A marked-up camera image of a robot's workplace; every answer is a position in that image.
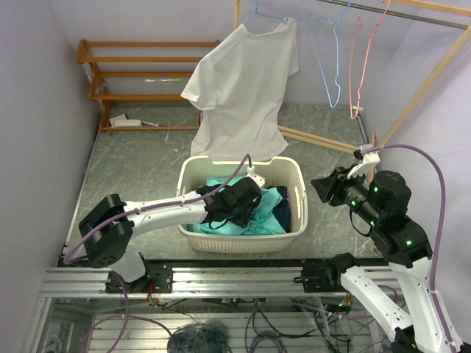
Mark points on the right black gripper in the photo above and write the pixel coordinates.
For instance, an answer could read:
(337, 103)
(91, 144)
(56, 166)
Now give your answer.
(324, 187)

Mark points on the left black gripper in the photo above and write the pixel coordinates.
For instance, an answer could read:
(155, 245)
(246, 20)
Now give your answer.
(243, 219)

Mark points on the teal t shirt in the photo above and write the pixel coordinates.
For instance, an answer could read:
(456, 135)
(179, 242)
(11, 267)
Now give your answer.
(262, 223)

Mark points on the navy blue t shirt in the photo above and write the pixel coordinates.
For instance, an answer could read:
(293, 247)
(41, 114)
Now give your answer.
(282, 211)

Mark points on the white t shirt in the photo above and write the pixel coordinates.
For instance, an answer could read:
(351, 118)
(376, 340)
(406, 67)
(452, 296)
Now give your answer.
(239, 87)

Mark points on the blue hanger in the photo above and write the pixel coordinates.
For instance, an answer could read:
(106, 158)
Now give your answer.
(323, 31)
(257, 12)

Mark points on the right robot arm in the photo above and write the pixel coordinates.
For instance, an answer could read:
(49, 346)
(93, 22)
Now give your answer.
(404, 245)

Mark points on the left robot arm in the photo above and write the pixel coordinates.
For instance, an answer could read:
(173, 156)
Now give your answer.
(108, 229)

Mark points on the cream plastic laundry basket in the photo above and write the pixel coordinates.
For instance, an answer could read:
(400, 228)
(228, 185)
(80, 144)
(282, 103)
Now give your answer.
(279, 171)

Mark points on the red white pen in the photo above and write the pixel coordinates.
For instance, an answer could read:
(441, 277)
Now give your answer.
(148, 123)

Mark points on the green white marker pen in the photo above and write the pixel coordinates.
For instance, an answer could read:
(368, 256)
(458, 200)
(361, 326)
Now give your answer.
(173, 80)

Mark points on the white box on rack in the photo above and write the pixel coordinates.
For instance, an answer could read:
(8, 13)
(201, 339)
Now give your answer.
(123, 121)

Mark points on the metal hanging rod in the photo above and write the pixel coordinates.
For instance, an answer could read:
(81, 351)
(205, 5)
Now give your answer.
(396, 14)

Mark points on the wooden shoe rack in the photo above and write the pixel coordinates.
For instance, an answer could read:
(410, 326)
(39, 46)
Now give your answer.
(98, 90)

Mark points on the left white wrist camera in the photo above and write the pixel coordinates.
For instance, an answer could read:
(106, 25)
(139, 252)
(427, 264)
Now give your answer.
(258, 179)

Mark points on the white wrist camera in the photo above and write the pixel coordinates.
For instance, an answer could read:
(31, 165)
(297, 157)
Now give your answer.
(364, 161)
(258, 179)

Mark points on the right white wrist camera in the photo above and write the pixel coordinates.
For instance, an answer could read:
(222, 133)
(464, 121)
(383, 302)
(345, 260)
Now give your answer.
(364, 161)

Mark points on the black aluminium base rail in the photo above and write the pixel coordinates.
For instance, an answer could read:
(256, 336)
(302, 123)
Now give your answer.
(196, 280)

